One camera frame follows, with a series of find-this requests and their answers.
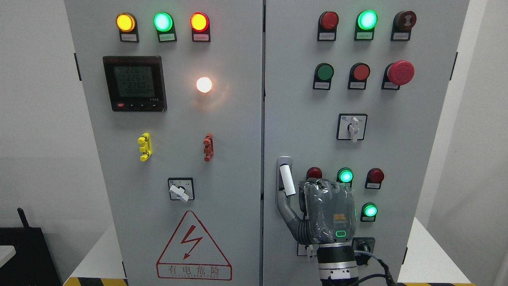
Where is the dark red indicator light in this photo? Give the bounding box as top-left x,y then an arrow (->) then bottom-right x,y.
306,166 -> 323,182
364,167 -> 385,189

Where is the grey right cabinet door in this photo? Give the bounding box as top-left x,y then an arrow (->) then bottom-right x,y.
262,0 -> 470,286

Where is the dark red buzzer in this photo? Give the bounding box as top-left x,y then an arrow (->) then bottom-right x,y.
391,10 -> 417,41

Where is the red terminal clip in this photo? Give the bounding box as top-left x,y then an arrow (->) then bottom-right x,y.
203,133 -> 214,162

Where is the black digital power meter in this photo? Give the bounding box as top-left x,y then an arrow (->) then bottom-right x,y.
103,56 -> 167,112

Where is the grey cabinet door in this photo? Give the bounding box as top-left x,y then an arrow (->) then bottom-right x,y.
65,0 -> 263,286
262,0 -> 470,286

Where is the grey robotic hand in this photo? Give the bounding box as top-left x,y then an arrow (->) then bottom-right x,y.
276,179 -> 357,245

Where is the red electrical hazard warning sticker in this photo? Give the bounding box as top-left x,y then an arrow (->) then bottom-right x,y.
156,210 -> 232,281

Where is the green indicator light top left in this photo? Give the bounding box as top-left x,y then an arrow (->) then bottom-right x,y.
154,12 -> 177,43

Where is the white selector switch left door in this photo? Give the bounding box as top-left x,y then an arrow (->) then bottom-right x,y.
167,178 -> 195,202

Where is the grey left cabinet door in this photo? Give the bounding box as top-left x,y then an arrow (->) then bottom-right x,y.
65,0 -> 263,286

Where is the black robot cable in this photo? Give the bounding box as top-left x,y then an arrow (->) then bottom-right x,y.
354,250 -> 397,286

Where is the red indicator light top right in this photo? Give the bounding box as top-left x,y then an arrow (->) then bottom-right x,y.
317,11 -> 339,41

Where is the yellow indicator light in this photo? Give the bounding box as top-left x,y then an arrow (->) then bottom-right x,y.
116,13 -> 139,43

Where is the white selector switch upper right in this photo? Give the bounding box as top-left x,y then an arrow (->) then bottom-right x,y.
336,113 -> 367,143

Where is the green push button upper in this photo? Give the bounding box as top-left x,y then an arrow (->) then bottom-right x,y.
313,63 -> 334,90

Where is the green lit indicator light middle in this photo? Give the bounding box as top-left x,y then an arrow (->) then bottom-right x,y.
336,167 -> 354,184

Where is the red push button upper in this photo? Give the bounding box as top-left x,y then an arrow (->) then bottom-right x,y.
348,63 -> 371,89

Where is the red emergency stop mushroom button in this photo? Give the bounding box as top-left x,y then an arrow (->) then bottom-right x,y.
381,60 -> 414,90

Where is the dark red indicator light right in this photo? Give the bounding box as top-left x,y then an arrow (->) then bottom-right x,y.
364,167 -> 385,189

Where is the dark red indicator light left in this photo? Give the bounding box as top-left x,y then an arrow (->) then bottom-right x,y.
306,166 -> 323,182

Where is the green lit push button lower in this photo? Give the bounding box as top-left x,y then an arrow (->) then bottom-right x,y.
360,202 -> 378,222

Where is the yellow terminal clip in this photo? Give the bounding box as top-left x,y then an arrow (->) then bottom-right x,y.
137,132 -> 152,162

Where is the black rotary selector switch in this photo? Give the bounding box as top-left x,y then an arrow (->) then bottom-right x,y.
352,237 -> 375,266

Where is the black equipment box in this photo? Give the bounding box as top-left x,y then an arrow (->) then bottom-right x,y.
0,207 -> 62,286

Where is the white selector switch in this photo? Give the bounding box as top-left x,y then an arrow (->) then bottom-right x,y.
297,244 -> 315,264
336,113 -> 367,143

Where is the white lit indicator light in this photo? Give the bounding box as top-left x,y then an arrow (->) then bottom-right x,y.
196,77 -> 213,93

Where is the silver cabinet door handle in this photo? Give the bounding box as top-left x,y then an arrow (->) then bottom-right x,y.
275,156 -> 296,205

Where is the large green lit indicator light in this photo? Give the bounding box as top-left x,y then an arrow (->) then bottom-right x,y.
354,10 -> 378,41

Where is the white selector switch lower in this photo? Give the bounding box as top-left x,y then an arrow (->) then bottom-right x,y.
297,244 -> 315,264

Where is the red lit indicator light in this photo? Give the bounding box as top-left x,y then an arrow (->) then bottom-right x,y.
189,12 -> 211,42

